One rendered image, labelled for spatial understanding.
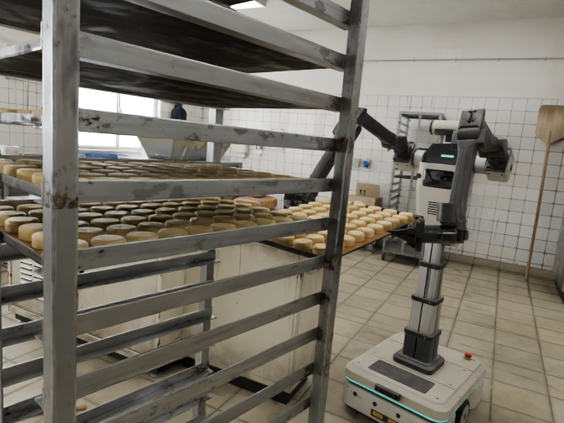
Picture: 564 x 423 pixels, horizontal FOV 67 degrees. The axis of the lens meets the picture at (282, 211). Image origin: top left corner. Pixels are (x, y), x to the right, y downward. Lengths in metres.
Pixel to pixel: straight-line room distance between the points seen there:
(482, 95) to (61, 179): 5.65
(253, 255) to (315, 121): 4.48
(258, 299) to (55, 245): 1.71
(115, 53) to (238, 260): 1.70
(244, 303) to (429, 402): 0.97
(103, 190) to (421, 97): 5.61
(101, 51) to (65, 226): 0.22
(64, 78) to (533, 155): 5.63
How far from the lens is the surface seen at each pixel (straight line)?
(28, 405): 1.19
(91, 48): 0.61
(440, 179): 2.13
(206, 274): 1.32
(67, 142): 0.56
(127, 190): 0.63
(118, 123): 0.62
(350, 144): 0.97
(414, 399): 2.16
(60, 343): 0.61
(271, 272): 0.87
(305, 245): 1.10
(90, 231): 0.74
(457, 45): 6.11
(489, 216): 5.94
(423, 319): 2.30
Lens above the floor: 1.31
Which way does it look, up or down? 9 degrees down
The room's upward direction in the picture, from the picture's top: 5 degrees clockwise
